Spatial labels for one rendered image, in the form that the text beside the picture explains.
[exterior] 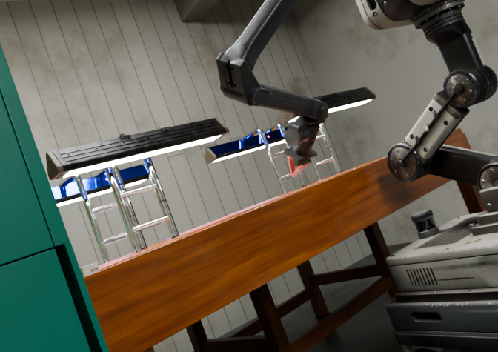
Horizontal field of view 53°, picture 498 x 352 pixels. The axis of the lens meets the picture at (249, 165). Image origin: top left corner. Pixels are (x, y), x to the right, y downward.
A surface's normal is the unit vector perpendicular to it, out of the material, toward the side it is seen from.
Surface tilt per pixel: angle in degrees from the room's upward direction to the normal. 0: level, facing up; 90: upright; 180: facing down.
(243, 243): 90
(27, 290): 90
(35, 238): 90
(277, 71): 90
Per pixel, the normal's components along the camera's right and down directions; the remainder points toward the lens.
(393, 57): -0.79, 0.26
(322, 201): 0.61, -0.29
